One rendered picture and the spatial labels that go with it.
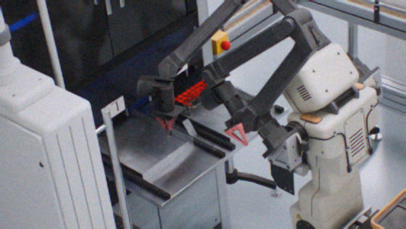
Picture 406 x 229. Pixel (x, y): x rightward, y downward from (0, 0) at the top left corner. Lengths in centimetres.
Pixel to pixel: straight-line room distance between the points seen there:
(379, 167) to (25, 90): 248
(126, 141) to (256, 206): 115
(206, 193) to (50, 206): 152
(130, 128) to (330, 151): 94
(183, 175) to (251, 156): 149
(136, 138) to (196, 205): 66
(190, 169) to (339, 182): 55
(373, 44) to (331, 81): 272
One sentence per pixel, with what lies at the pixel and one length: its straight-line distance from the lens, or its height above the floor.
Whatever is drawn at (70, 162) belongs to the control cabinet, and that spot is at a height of 141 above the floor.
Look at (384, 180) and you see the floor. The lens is 441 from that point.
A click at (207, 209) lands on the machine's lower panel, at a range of 394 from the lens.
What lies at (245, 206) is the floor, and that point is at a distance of 427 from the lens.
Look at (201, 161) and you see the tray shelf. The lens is 315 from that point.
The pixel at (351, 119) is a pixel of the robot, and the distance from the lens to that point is 277.
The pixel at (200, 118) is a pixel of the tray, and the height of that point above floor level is 88.
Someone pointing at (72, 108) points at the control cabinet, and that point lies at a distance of 234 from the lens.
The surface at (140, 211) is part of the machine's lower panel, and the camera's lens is 359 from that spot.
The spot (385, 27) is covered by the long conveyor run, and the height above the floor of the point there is 88.
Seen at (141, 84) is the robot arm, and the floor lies 117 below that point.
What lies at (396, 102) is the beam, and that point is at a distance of 409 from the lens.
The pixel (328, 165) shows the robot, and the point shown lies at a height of 104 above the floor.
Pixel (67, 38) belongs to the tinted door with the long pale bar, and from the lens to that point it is 300.
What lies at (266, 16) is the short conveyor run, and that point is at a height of 90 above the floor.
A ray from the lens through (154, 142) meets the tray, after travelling 327.
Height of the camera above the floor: 285
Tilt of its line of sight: 36 degrees down
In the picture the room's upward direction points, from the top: 7 degrees counter-clockwise
